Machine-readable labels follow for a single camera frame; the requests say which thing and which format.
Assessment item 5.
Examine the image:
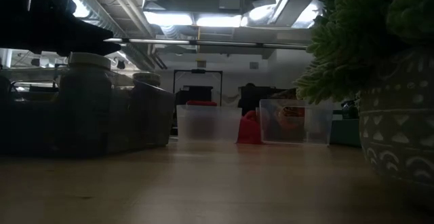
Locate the clear plastic bin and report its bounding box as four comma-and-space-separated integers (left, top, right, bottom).
258, 98, 335, 147
176, 103, 243, 143

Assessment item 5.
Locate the black background stand frame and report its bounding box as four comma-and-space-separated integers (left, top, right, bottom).
173, 69, 224, 107

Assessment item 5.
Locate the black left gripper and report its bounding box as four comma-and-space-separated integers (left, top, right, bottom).
0, 0, 121, 57

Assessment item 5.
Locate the teal plastic bin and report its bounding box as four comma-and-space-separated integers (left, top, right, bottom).
330, 113, 361, 148

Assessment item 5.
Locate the grey ceiling box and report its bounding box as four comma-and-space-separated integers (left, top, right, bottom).
218, 0, 242, 11

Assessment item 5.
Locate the smoky dark plastic bin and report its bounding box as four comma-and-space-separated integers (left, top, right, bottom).
0, 77, 176, 157

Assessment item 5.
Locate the long horizontal ceiling pipe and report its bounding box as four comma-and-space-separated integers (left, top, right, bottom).
103, 36, 308, 51

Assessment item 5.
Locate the silver ventilation duct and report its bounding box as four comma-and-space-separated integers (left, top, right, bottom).
66, 0, 132, 39

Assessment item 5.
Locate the red cloth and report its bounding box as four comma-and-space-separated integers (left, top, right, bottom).
236, 110, 264, 145

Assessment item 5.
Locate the ceiling light panel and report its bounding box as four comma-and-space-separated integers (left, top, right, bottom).
144, 10, 243, 29

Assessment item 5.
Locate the shiny orange-brown spice packet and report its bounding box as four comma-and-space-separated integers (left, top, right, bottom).
277, 105, 306, 134

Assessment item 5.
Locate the potted artificial green plant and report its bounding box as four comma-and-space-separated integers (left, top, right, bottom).
294, 0, 434, 201

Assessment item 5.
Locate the black office chair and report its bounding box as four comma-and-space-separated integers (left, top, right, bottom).
238, 82, 283, 117

